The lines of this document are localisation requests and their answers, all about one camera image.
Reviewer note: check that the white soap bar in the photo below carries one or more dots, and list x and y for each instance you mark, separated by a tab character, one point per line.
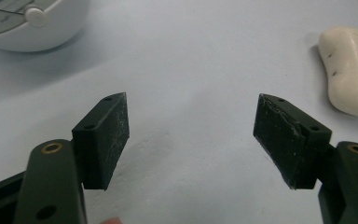
349	70

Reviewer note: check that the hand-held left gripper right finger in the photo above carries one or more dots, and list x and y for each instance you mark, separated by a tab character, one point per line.
292	140

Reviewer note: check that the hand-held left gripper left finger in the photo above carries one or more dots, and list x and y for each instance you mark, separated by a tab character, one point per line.
101	140

